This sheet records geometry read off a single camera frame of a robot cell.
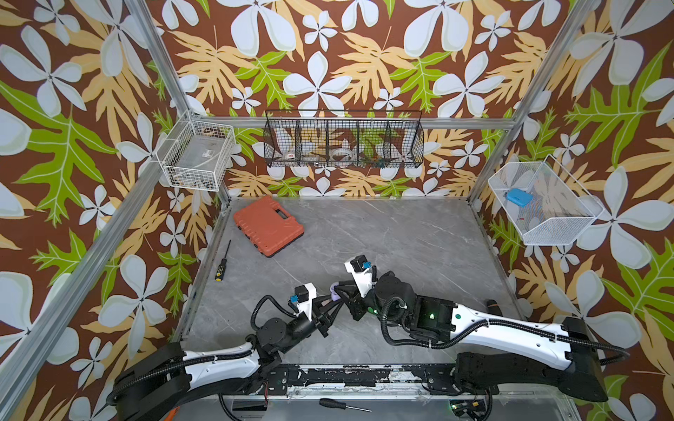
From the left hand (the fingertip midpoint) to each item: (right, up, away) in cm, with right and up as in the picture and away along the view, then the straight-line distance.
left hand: (341, 295), depth 70 cm
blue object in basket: (+59, +29, +15) cm, 67 cm away
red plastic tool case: (-29, +19, +35) cm, 50 cm away
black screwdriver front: (-2, -30, 0) cm, 30 cm away
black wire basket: (+1, +52, +27) cm, 58 cm away
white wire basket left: (-48, +43, +16) cm, 67 cm away
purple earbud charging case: (-2, +1, -3) cm, 3 cm away
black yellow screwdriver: (-45, +2, +26) cm, 52 cm away
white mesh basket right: (+65, +26, +12) cm, 70 cm away
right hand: (-2, +3, -3) cm, 4 cm away
